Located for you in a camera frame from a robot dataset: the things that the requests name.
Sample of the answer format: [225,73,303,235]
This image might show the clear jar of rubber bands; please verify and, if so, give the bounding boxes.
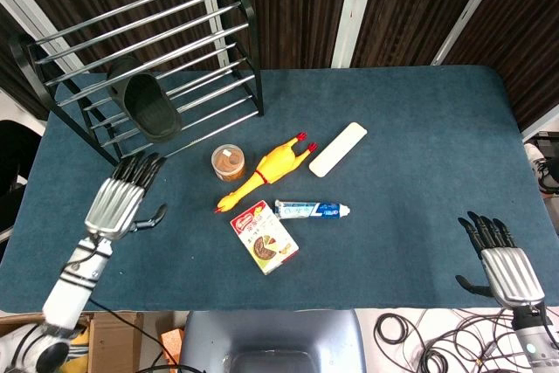
[210,144,248,183]

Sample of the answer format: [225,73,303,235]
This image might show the black shoe rack, metal bars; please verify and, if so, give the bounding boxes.
[9,0,266,168]

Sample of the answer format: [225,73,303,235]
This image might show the cream rectangular lidded case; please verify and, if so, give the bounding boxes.
[308,122,369,179]

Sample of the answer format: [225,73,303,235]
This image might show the white partition frame post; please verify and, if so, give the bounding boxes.
[330,0,382,70]
[193,0,233,71]
[0,0,84,69]
[431,0,513,66]

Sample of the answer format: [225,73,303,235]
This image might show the tangle of black floor cables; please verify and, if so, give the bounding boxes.
[374,306,559,373]

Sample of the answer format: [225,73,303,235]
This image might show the white red biscuit box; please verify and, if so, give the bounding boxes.
[230,200,300,276]

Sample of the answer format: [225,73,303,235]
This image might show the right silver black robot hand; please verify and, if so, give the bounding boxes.
[454,211,546,307]

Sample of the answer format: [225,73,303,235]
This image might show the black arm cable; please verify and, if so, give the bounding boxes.
[65,236,184,373]

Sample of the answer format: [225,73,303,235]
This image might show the black chair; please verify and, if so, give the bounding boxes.
[0,119,45,234]

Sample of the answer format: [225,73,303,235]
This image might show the blue white toothpaste tube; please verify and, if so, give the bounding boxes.
[273,198,352,221]

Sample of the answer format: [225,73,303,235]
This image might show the orange block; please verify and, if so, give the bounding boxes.
[159,326,185,369]

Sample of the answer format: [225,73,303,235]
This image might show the yellow rubber chicken toy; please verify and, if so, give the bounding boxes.
[213,131,319,216]

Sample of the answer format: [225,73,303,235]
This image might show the blue table cloth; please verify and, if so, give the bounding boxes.
[0,65,559,314]

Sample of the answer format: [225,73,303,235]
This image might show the black rubber slipper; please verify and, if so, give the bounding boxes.
[107,56,183,143]

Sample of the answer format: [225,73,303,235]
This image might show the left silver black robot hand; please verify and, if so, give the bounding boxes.
[83,152,169,241]

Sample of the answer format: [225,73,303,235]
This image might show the brown cardboard box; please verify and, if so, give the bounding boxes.
[0,310,146,373]

